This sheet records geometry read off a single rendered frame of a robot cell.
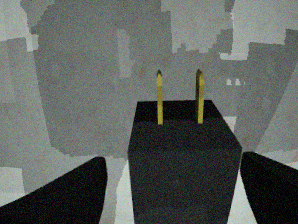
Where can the black two-prong plug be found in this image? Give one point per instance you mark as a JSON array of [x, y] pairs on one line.
[[183, 161]]

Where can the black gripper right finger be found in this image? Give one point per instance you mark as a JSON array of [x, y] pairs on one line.
[[271, 189]]

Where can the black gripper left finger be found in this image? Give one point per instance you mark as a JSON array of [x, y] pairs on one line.
[[76, 198]]

